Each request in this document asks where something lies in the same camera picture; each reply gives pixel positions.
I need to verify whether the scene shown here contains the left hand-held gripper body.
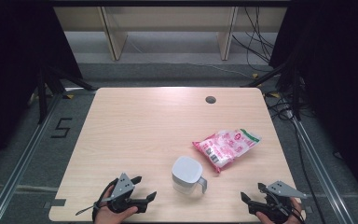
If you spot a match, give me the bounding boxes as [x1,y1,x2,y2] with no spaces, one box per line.
[106,172,149,215]

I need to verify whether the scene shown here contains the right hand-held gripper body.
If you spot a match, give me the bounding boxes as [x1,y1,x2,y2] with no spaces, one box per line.
[247,180,308,224]

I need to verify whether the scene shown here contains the clear jar with white lid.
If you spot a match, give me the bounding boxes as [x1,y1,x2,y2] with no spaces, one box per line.
[171,156,208,195]

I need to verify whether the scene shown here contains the pink and white plastic bag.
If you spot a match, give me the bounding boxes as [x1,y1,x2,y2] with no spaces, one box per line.
[192,128,262,174]

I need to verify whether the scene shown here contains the person's right hand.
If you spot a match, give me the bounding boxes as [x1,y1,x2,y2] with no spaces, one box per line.
[255,198,306,224]

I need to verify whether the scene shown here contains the person's left hand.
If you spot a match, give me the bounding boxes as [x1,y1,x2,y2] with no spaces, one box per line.
[93,185,139,224]

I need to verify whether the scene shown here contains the black tripod stand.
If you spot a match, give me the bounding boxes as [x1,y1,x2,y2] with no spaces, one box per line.
[36,65,98,125]
[241,57,303,121]

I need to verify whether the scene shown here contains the dark curtain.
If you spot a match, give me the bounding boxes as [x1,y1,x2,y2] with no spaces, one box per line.
[268,0,358,214]
[0,0,84,176]

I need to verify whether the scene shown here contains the light wooden shelf unit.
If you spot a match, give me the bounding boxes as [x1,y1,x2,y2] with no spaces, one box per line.
[53,6,288,62]

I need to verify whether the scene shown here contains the black wrist strap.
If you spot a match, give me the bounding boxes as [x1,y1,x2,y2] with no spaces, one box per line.
[265,189,306,224]
[75,177,119,222]

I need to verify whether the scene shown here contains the black floor cables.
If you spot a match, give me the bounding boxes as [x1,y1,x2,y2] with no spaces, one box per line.
[265,92,328,224]

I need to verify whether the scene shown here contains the aluminium floor rail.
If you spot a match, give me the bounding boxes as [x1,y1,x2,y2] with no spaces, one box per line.
[0,92,63,224]
[291,117,358,224]

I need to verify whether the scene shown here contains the thin white cable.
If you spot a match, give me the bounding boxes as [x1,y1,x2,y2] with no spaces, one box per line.
[127,34,254,79]

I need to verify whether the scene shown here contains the bundle of black cables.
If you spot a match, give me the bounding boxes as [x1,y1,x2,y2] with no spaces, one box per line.
[231,7,276,73]

